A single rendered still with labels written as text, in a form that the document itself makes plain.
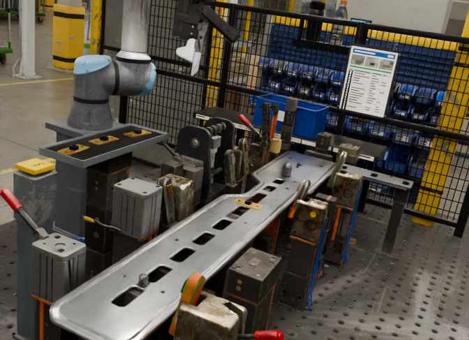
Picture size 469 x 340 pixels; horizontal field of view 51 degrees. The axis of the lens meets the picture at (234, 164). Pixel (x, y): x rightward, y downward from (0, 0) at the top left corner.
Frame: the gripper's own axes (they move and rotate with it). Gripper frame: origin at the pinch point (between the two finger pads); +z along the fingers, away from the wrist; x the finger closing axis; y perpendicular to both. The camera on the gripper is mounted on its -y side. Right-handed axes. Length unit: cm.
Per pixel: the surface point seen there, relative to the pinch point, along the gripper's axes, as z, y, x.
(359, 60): -18, -75, -91
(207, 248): 38.4, -10.3, 16.7
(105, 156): 23.5, 17.7, 4.9
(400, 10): -136, -310, -614
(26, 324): 67, 29, 13
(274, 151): 25, -40, -63
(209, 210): 35.8, -11.6, -5.1
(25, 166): 26.1, 33.0, 16.9
